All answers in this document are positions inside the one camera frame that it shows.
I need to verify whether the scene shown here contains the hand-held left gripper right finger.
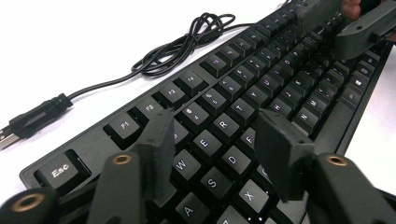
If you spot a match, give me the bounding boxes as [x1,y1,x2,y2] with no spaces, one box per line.
[254,108,316,203]

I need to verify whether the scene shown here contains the black computer keyboard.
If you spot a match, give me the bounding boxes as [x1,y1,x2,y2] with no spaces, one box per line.
[19,0,394,224]

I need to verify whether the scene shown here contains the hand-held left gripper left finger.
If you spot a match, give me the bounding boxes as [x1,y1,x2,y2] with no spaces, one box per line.
[134,107,177,201]

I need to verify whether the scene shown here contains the black keyboard cable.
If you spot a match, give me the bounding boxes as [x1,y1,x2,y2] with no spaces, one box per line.
[0,12,258,151]

